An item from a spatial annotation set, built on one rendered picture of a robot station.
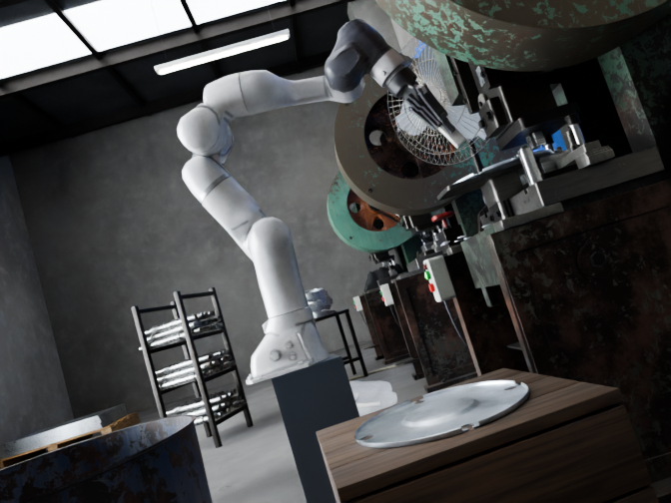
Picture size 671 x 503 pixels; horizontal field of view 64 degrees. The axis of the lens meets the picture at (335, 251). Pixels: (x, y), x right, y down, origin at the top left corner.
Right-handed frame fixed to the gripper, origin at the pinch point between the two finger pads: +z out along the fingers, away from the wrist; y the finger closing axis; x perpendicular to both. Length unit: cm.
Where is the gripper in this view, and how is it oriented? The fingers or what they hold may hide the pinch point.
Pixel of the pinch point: (451, 134)
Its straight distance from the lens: 141.9
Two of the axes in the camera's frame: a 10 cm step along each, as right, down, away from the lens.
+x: 7.3, -6.7, 1.3
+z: 6.8, 7.3, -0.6
